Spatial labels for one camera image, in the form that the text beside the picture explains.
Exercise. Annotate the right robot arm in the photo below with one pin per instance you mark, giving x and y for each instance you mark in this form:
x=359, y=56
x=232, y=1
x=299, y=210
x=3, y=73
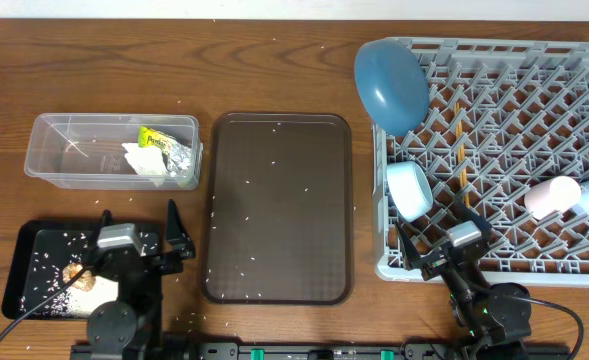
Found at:
x=497, y=316

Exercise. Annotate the gold foil wrapper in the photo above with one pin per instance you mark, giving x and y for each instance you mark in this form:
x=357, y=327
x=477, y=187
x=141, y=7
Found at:
x=84, y=280

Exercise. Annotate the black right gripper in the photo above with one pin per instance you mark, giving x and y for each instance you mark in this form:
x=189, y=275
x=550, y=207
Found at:
x=434, y=263

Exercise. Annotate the grey dishwasher rack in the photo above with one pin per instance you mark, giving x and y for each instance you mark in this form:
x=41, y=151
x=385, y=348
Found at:
x=521, y=110

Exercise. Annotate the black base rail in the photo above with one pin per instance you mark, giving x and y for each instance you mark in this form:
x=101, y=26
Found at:
x=299, y=352

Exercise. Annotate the yellow snack wrapper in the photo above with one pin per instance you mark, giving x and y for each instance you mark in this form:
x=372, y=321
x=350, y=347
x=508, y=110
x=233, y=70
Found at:
x=176, y=155

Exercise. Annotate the brown serving tray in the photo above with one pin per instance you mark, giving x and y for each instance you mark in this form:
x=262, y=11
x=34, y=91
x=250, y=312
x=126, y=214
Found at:
x=279, y=227

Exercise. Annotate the black bin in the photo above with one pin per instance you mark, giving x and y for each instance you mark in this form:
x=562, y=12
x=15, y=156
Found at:
x=43, y=249

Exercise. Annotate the white rice pile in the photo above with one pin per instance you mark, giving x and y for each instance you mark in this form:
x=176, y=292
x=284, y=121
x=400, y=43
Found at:
x=77, y=303

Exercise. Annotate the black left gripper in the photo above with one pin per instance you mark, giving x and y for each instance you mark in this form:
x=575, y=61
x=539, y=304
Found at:
x=150, y=260

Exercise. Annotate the white crumpled napkin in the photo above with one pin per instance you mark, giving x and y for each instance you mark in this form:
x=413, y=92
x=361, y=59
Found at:
x=147, y=162

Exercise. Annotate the pink plastic cup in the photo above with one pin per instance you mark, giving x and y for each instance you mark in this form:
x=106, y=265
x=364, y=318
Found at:
x=555, y=195

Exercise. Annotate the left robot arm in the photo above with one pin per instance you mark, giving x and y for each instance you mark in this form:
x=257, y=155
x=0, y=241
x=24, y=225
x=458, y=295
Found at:
x=129, y=327

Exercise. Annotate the light blue rice bowl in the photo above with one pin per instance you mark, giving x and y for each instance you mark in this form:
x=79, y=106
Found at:
x=410, y=189

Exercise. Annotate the blue plate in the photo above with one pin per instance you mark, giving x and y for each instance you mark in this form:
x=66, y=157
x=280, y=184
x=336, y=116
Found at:
x=391, y=85

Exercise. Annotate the clear plastic bin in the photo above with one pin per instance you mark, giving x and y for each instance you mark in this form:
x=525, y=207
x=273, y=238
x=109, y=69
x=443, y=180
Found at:
x=87, y=150

